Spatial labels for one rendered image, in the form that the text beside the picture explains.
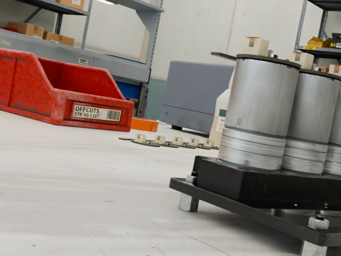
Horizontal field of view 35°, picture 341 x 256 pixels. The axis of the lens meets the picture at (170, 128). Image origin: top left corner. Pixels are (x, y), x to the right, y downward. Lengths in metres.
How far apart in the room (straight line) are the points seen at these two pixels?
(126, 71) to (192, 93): 2.64
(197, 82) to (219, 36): 5.26
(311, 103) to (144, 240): 0.10
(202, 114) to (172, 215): 0.50
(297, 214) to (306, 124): 0.05
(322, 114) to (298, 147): 0.02
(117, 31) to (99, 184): 6.00
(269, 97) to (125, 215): 0.07
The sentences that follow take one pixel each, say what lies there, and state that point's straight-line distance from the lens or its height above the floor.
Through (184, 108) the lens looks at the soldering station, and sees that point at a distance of 0.72.
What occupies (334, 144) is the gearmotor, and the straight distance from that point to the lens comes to 0.24.
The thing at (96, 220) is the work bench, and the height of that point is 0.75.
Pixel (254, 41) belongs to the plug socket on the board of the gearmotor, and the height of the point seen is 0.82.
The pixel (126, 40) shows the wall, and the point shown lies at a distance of 6.32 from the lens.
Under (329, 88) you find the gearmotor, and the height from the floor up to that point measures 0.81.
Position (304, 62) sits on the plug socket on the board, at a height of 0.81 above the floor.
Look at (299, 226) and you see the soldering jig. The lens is 0.17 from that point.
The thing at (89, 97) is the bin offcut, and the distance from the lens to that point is 0.50.
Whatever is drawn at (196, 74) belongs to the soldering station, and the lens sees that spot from 0.71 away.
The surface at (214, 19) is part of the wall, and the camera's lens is 6.05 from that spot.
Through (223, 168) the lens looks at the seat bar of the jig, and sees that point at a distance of 0.19.
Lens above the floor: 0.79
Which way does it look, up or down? 3 degrees down
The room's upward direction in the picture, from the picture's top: 10 degrees clockwise
